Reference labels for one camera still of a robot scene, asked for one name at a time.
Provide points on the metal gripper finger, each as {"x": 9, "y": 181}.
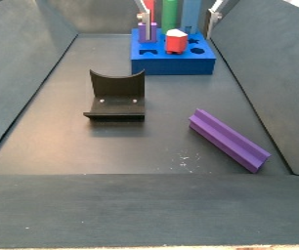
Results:
{"x": 213, "y": 15}
{"x": 143, "y": 17}

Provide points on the purple star-profile bar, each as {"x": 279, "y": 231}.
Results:
{"x": 234, "y": 145}

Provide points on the black curved fixture stand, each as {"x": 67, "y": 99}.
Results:
{"x": 118, "y": 97}

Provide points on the red tall rectangular block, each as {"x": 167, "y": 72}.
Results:
{"x": 149, "y": 4}

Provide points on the blue tall block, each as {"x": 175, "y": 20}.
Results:
{"x": 189, "y": 16}

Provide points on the green tall cylinder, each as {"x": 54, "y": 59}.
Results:
{"x": 167, "y": 15}

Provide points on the purple rectangular block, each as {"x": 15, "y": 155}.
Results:
{"x": 142, "y": 33}

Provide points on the red hexagonal block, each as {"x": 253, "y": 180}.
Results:
{"x": 175, "y": 41}

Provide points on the blue foam shape-sorter base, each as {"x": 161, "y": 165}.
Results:
{"x": 149, "y": 58}

